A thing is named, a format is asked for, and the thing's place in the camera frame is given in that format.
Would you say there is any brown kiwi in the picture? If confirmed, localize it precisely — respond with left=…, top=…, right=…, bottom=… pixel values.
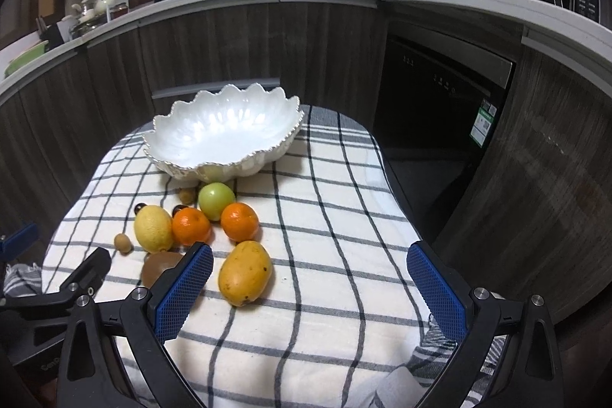
left=140, top=252, right=182, bottom=288

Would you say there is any small tan longan fruit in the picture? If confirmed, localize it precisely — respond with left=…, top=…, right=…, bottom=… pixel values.
left=113, top=233, right=133, bottom=255

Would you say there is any yellow lemon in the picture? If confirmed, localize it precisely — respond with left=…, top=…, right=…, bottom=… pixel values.
left=134, top=205, right=173, bottom=254

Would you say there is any orange mandarin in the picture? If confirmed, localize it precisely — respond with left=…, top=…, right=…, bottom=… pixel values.
left=220, top=202, right=259, bottom=243
left=172, top=207, right=213, bottom=246

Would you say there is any dark purple plum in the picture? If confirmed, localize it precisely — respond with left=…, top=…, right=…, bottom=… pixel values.
left=134, top=203, right=146, bottom=215
left=172, top=204, right=188, bottom=218

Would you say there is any green apple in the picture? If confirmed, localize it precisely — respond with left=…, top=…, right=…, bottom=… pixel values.
left=198, top=182, right=236, bottom=221

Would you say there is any black white checked tablecloth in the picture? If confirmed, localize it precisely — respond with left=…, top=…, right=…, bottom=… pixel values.
left=4, top=103, right=508, bottom=408

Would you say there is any green cutting board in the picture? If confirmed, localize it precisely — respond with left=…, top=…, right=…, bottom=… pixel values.
left=4, top=41, right=49, bottom=78

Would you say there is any white scalloped ceramic bowl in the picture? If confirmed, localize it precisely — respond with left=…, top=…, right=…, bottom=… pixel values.
left=143, top=83, right=305, bottom=183

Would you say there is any black dishwasher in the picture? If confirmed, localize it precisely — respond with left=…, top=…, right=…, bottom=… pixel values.
left=373, top=22, right=516, bottom=242

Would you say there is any white teapot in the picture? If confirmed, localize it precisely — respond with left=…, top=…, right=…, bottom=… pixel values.
left=70, top=0, right=115, bottom=23

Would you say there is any grey drawer handle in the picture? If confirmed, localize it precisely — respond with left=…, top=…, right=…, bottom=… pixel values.
left=151, top=79, right=280, bottom=101

